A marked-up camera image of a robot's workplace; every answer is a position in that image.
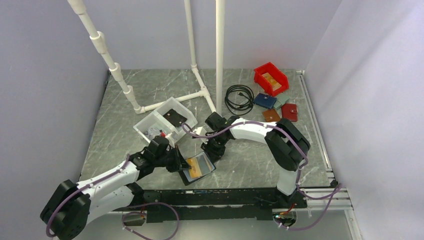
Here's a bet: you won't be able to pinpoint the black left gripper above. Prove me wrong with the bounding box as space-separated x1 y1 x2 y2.
154 144 191 173

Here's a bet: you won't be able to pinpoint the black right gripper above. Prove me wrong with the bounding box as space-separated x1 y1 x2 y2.
201 133 229 164

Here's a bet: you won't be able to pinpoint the gold card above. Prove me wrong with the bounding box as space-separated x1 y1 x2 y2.
264 74 282 91
262 72 274 83
184 153 216 179
270 80 282 91

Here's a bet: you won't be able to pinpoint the black leather card holder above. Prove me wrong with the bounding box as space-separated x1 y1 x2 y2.
178 151 216 186

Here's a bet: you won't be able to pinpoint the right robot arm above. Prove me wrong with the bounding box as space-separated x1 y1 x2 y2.
201 112 311 208

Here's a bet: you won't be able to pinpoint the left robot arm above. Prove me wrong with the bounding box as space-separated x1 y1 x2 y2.
40 135 191 240

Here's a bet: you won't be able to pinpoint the cards in tray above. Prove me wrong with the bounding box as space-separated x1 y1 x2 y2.
143 124 167 140

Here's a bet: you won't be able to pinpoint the brown leather card holder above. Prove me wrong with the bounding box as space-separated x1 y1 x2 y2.
262 108 281 122

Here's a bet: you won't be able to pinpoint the blue leather card holder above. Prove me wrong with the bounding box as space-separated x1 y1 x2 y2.
253 93 277 109

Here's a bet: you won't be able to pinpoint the mint green card holder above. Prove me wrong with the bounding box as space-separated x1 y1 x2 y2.
273 93 290 110

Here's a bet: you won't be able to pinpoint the red leather card holder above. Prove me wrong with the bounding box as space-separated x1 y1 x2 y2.
281 103 298 122

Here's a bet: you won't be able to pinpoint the gold card in bin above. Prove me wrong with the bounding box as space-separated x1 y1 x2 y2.
270 80 282 91

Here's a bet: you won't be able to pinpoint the white plastic divided tray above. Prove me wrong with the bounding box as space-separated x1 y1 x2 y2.
133 97 198 142

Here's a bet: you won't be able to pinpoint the red plastic bin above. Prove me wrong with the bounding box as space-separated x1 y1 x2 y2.
254 62 289 97

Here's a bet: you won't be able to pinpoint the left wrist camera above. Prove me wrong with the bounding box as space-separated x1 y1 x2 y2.
159 132 176 148

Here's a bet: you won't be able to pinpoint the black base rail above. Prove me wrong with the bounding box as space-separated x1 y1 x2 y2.
119 187 308 223

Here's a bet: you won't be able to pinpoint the black coiled cable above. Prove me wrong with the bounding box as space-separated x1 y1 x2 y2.
224 84 255 116

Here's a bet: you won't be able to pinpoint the white PVC pipe frame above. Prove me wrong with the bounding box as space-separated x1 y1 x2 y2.
68 0 221 115

